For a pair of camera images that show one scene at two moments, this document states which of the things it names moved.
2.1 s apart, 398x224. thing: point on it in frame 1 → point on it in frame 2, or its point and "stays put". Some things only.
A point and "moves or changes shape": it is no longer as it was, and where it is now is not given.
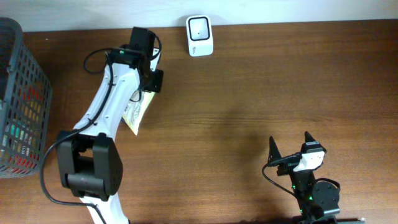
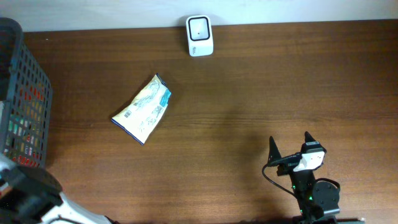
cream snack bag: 136,107 moves or changes shape
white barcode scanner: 199,29 stays put
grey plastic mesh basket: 25,106 stays put
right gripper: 286,167 stays put
